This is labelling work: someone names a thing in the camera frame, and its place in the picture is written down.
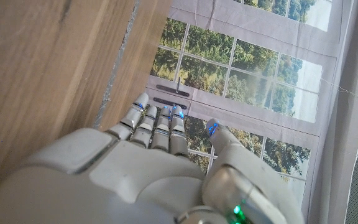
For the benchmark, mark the grey tape outline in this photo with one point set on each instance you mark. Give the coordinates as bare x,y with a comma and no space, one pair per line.
114,71

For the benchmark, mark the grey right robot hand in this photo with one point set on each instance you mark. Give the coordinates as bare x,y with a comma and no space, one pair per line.
129,174

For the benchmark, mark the printed window backdrop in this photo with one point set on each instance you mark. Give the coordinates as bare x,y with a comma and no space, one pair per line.
250,65

